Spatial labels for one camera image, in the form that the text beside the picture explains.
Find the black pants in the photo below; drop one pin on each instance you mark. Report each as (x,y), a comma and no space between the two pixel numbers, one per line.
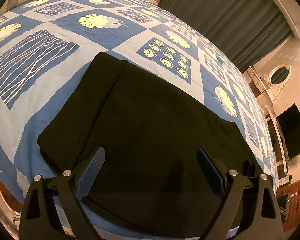
(150,130)

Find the dark green curtain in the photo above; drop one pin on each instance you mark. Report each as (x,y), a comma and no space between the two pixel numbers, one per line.
(244,30)

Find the brown wooden cabinet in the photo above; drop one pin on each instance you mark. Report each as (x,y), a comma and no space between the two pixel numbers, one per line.
(293,205)

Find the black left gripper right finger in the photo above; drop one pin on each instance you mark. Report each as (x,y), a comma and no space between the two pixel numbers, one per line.
(253,197)

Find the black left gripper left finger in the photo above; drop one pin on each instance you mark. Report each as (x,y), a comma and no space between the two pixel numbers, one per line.
(39,217)

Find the oval white framed mirror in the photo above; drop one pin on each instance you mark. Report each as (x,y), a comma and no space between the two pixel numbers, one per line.
(279,75)

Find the black wall television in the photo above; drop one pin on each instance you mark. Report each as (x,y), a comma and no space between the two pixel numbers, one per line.
(289,122)

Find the blue patterned bed sheet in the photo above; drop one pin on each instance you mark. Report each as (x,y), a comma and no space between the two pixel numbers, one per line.
(47,45)

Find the white dressing table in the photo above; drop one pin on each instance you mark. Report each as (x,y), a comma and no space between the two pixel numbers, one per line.
(266,94)

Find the brown wooden bed frame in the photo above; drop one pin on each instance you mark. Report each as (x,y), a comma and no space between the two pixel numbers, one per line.
(10,210)

